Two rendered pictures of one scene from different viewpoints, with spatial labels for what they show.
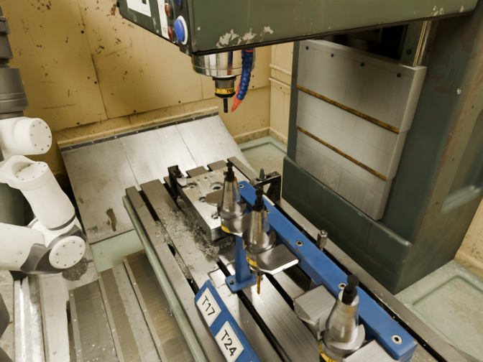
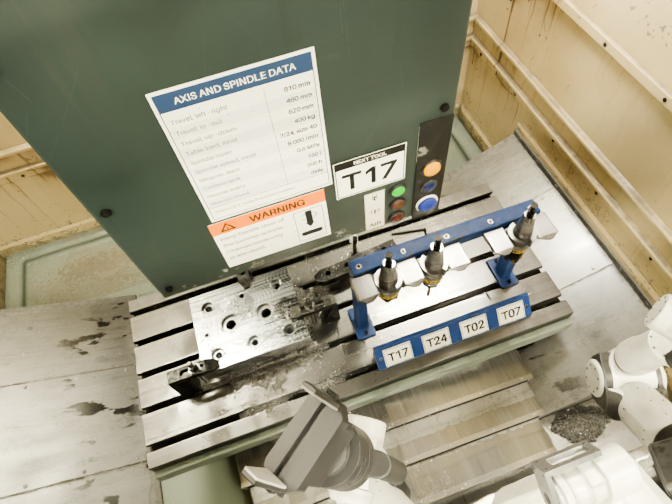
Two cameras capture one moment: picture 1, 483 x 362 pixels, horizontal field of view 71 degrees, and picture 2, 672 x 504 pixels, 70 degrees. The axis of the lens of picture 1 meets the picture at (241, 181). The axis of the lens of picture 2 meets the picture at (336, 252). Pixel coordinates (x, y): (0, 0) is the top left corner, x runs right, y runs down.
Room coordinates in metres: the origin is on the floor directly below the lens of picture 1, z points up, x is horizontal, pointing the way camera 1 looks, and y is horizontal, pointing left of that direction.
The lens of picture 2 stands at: (0.53, 0.53, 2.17)
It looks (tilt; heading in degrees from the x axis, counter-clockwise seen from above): 58 degrees down; 287
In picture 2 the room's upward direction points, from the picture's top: 9 degrees counter-clockwise
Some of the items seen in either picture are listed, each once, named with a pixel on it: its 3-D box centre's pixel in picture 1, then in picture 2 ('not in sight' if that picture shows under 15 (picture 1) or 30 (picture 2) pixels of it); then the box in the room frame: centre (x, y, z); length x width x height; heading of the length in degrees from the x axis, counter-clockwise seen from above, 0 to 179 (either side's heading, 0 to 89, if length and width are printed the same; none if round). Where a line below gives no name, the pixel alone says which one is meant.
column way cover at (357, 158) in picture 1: (341, 127); not in sight; (1.09, -0.35, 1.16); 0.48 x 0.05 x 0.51; 29
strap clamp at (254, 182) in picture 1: (263, 186); (243, 272); (1.00, -0.08, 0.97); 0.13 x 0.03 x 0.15; 119
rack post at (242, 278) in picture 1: (242, 241); (359, 300); (0.65, 0.00, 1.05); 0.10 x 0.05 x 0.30; 119
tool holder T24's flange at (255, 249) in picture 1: (259, 240); (433, 265); (0.48, -0.03, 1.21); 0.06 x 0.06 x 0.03
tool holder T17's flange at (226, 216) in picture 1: (231, 210); (388, 281); (0.57, 0.02, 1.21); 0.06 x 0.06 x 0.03
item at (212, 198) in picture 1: (220, 197); (365, 289); (0.62, 0.05, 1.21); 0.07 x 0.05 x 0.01; 119
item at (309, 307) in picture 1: (315, 304); (499, 242); (0.33, -0.11, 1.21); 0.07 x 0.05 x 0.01; 119
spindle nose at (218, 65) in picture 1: (222, 43); not in sight; (0.87, 0.04, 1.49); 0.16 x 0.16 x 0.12
